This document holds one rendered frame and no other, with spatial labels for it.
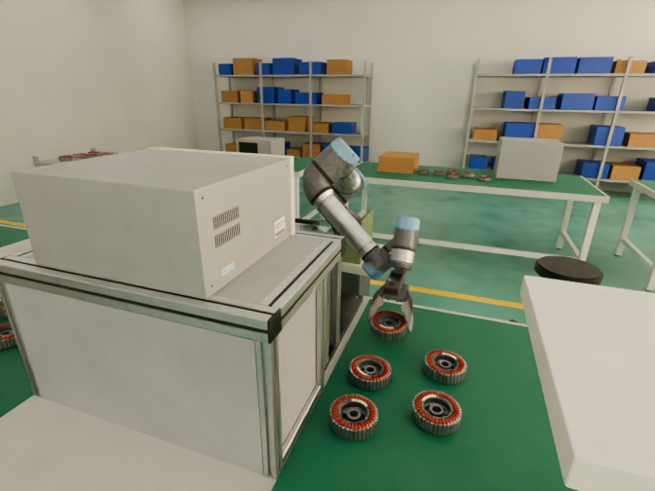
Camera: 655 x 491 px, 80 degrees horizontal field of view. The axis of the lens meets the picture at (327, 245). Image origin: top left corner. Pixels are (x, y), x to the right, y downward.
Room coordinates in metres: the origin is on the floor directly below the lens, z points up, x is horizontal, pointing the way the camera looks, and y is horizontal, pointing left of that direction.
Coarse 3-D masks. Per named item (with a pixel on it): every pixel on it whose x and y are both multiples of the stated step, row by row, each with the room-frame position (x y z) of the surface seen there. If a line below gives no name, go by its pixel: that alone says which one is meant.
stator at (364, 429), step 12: (348, 396) 0.74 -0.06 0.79; (360, 396) 0.74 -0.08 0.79; (336, 408) 0.70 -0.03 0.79; (348, 408) 0.72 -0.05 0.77; (360, 408) 0.72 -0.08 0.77; (372, 408) 0.70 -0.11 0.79; (336, 420) 0.67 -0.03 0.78; (348, 420) 0.69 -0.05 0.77; (360, 420) 0.69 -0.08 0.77; (372, 420) 0.67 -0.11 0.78; (336, 432) 0.66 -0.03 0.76; (348, 432) 0.64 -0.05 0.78; (360, 432) 0.64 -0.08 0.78; (372, 432) 0.66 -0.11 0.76
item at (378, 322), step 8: (384, 312) 1.07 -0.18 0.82; (392, 312) 1.07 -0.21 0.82; (376, 320) 1.04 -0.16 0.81; (384, 320) 1.06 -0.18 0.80; (392, 320) 1.06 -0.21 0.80; (400, 320) 1.04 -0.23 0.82; (376, 328) 1.00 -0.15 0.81; (384, 328) 1.00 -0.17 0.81; (392, 328) 0.99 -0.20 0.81; (400, 328) 0.99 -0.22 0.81; (384, 336) 0.98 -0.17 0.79; (392, 336) 0.99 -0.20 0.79; (400, 336) 0.99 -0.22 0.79
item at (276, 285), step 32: (32, 256) 0.81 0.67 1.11; (288, 256) 0.82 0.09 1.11; (320, 256) 0.83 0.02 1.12; (64, 288) 0.70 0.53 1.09; (96, 288) 0.67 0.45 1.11; (128, 288) 0.66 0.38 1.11; (224, 288) 0.66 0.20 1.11; (256, 288) 0.66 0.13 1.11; (288, 288) 0.67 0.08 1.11; (192, 320) 0.60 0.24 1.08; (224, 320) 0.58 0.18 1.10; (256, 320) 0.56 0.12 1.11; (288, 320) 0.62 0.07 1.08
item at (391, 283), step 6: (390, 276) 1.08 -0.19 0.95; (396, 276) 1.08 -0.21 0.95; (402, 276) 1.08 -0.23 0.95; (390, 282) 1.04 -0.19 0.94; (396, 282) 1.04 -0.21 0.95; (402, 282) 1.05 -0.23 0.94; (384, 288) 1.01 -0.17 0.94; (390, 288) 1.01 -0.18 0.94; (396, 288) 1.00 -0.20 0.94; (396, 294) 1.00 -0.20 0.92
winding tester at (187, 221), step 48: (48, 192) 0.73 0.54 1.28; (96, 192) 0.69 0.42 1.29; (144, 192) 0.65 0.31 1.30; (192, 192) 0.62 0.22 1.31; (240, 192) 0.75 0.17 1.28; (288, 192) 0.95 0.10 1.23; (48, 240) 0.74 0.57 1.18; (96, 240) 0.70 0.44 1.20; (144, 240) 0.66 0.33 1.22; (192, 240) 0.62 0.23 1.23; (240, 240) 0.74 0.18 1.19; (192, 288) 0.63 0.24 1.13
